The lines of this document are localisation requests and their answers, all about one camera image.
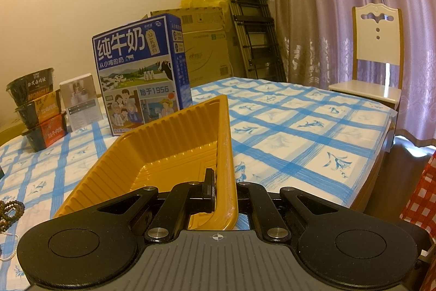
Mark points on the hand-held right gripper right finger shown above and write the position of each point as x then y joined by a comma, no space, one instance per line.
250,190

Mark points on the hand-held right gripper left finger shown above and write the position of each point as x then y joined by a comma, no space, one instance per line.
208,188

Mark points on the yellow plastic tray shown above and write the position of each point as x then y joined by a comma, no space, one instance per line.
163,141

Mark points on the blue checked tablecloth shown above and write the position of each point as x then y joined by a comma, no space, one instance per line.
306,141

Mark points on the large printed cardboard box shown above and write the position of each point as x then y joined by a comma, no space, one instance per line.
207,59

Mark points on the blue milk carton box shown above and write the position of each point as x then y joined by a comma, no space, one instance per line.
136,72

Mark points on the small white box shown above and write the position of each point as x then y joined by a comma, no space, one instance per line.
81,103

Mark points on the black folding ladder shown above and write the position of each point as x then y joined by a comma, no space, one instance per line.
252,21

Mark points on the black bowl red label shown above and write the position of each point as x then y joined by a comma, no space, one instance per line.
46,132

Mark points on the red checked cloth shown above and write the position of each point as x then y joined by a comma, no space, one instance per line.
422,195

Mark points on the black bowl yellow label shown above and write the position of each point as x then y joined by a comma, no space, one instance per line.
39,110

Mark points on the white wooden chair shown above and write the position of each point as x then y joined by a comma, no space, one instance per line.
376,38

